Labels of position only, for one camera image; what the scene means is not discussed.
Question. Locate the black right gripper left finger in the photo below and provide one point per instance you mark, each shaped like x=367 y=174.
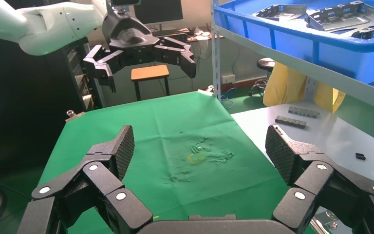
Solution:
x=106 y=181

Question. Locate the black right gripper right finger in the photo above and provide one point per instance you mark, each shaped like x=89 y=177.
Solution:
x=312 y=181

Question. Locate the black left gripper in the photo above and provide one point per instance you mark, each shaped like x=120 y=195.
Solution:
x=129 y=32

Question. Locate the grey metal bracket part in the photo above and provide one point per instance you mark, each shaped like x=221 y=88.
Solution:
x=342 y=21
x=290 y=9

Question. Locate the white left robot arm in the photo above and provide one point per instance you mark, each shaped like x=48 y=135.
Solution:
x=45 y=25

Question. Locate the stool with orange wooden seat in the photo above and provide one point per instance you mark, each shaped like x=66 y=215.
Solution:
x=150 y=72

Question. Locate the silver metal table clamp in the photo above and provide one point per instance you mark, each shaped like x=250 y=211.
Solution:
x=327 y=221

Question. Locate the black computer monitor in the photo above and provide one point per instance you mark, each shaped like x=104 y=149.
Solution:
x=158 y=11

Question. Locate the small black plastic part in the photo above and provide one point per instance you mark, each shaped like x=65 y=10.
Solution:
x=360 y=156

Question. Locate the grey connector strip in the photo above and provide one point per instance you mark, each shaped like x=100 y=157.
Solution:
x=303 y=112
x=290 y=121

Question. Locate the white tissue pile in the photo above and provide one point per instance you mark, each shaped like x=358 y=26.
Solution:
x=201 y=35

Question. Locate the green table cloth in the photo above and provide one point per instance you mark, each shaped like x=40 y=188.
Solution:
x=174 y=122

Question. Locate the yellow plastic bag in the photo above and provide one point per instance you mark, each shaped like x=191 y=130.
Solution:
x=285 y=85

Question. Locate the black equipment rack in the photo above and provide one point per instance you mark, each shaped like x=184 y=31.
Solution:
x=29 y=97

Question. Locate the black round swivel stool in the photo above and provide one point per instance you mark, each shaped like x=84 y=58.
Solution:
x=266 y=63

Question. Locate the blue plastic bin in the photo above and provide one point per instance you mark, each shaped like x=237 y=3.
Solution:
x=303 y=48

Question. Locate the white wall socket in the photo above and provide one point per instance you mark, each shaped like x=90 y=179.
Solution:
x=228 y=78

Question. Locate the small grey metal frame part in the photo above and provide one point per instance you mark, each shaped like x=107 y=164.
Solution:
x=362 y=30

